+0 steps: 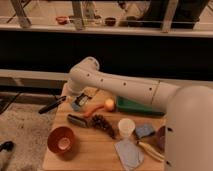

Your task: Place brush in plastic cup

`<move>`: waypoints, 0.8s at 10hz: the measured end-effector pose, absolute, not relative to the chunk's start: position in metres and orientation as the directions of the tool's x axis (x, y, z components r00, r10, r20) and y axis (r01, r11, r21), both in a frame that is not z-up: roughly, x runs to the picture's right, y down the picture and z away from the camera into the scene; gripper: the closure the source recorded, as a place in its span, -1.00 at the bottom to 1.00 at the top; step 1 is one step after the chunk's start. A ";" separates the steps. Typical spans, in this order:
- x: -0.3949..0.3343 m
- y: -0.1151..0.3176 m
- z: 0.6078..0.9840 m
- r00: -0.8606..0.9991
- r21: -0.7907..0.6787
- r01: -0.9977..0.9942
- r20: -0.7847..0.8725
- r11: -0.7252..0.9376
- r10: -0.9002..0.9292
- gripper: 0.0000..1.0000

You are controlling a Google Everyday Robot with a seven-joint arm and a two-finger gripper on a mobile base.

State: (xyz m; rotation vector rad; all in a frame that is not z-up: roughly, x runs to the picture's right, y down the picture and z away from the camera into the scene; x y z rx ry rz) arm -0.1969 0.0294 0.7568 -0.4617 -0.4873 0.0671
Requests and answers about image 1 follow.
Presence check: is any grey folded cloth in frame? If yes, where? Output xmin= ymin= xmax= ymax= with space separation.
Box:
xmin=115 ymin=139 xmax=144 ymax=171

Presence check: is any dark background bowl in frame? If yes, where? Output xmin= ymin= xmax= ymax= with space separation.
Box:
xmin=105 ymin=17 xmax=116 ymax=26

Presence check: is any blue sponge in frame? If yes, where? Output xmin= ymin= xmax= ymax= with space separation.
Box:
xmin=135 ymin=124 xmax=155 ymax=139

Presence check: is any cream handled tool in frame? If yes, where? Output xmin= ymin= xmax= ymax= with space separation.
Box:
xmin=138 ymin=141 xmax=165 ymax=162

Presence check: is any wooden board table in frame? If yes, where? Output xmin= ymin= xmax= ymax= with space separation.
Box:
xmin=42 ymin=90 xmax=165 ymax=171

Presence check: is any orange carrot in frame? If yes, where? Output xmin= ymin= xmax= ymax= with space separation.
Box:
xmin=83 ymin=104 xmax=104 ymax=118

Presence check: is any green tray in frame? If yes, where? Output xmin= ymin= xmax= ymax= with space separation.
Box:
xmin=116 ymin=96 xmax=163 ymax=115

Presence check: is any red background bowl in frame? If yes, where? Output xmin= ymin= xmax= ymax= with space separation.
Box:
xmin=56 ymin=16 xmax=68 ymax=25

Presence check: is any black brush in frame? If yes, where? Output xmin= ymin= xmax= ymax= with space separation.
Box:
xmin=67 ymin=114 xmax=88 ymax=128

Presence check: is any yellow apple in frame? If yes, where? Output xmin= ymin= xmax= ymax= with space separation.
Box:
xmin=104 ymin=99 xmax=115 ymax=111

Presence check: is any white plastic cup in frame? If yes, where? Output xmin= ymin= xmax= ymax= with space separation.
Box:
xmin=118 ymin=118 xmax=135 ymax=138

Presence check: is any black object on floor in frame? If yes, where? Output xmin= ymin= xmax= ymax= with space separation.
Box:
xmin=0 ymin=141 xmax=14 ymax=152

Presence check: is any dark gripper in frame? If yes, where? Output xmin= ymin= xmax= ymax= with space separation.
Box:
xmin=38 ymin=93 xmax=90 ymax=114

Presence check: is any purple bowl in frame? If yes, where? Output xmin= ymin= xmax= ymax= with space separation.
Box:
xmin=157 ymin=126 xmax=165 ymax=150

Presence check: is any dark grape bunch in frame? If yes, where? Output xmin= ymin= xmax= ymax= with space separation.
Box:
xmin=91 ymin=115 xmax=116 ymax=139

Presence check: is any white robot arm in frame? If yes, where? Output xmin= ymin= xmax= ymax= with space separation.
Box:
xmin=64 ymin=57 xmax=213 ymax=171

